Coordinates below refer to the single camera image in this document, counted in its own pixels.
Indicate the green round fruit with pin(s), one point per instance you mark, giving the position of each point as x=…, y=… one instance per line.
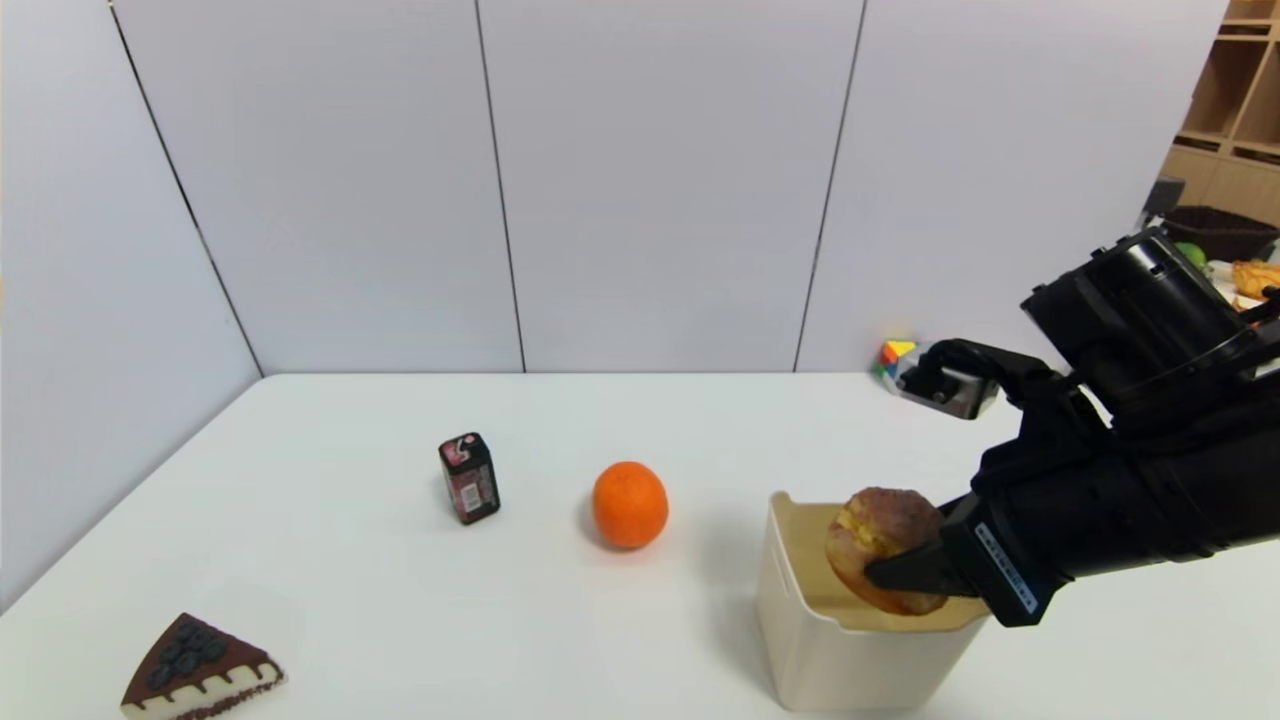
x=1192, y=254

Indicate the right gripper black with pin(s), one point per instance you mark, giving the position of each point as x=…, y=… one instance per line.
x=1003, y=567

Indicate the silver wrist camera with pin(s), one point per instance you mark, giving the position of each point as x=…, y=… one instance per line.
x=950, y=385

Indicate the cream white plastic box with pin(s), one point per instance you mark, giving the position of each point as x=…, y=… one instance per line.
x=850, y=660

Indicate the round brown bread bun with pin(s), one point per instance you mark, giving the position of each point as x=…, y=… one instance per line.
x=880, y=530

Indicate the black woven basket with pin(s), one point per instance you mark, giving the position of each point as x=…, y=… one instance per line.
x=1225, y=232

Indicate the grey chair back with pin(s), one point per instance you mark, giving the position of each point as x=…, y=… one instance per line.
x=1160, y=200

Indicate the golden pastry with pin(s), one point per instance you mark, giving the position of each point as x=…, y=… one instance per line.
x=1255, y=277

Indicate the colourful puzzle cube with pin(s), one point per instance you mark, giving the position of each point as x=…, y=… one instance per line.
x=893, y=357

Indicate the wooden shelf unit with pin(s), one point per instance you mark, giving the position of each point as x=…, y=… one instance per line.
x=1235, y=110

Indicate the chocolate blueberry cake slice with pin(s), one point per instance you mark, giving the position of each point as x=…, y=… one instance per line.
x=195, y=665

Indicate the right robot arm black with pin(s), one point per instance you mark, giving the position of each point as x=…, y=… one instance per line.
x=1140, y=310

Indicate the small dark drink carton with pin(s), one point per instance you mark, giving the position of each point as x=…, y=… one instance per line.
x=470, y=480

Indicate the orange fruit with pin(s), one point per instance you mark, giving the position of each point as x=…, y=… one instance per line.
x=630, y=505

